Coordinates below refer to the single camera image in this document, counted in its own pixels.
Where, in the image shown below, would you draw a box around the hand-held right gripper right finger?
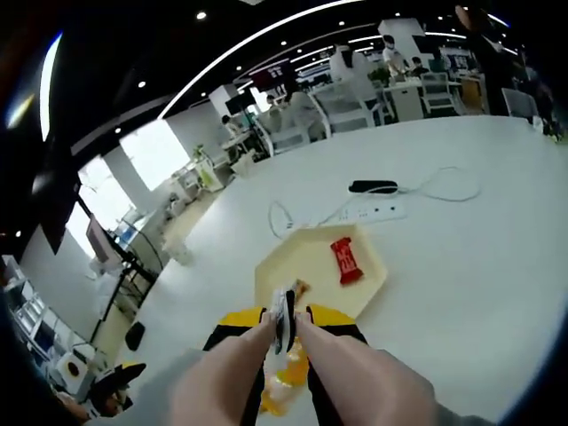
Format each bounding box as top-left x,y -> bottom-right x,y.
305,304 -> 445,426

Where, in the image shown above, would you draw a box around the white mesh office chair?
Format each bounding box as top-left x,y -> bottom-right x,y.
310,82 -> 378,134
261,106 -> 312,154
421,73 -> 458,116

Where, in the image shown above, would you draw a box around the desk with black legs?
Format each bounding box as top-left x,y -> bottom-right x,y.
110,208 -> 178,312

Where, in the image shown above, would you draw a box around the white power strip cable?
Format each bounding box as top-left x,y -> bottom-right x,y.
267,199 -> 343,239

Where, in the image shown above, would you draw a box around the clear food packet dark contents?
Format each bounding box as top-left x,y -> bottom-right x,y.
270,287 -> 299,356

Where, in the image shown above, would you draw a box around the computer monitor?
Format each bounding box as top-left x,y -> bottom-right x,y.
86,215 -> 112,263

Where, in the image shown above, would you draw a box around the red food packet white print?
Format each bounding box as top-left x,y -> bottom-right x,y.
328,237 -> 365,288

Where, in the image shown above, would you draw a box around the long ceiling light strip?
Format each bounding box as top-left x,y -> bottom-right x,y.
158,0 -> 356,120
39,30 -> 63,141

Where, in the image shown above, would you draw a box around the white storage shelf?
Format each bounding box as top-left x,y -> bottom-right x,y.
0,255 -> 85,378

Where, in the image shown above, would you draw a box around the cream hexagonal container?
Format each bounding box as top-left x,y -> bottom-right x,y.
253,223 -> 387,320

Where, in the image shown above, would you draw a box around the yellow bun food packet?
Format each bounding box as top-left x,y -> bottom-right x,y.
259,336 -> 310,416

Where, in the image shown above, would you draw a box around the black panel on tripod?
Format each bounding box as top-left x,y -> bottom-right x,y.
30,172 -> 159,343

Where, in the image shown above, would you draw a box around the white adapter cable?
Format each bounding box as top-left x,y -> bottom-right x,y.
394,166 -> 483,203

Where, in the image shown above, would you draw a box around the black screen on stand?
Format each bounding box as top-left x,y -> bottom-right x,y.
225,95 -> 252,116

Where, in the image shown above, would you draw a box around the black computer mouse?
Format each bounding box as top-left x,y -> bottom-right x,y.
125,321 -> 146,351

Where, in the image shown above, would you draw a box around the hanging dark display screen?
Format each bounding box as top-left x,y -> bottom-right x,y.
250,61 -> 294,90

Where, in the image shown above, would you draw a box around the white power strip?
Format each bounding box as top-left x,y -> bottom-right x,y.
330,201 -> 408,224

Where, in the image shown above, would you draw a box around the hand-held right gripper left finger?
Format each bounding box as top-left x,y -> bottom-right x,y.
135,307 -> 270,426

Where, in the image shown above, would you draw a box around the printed white paper cup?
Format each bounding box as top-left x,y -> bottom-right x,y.
170,239 -> 194,265

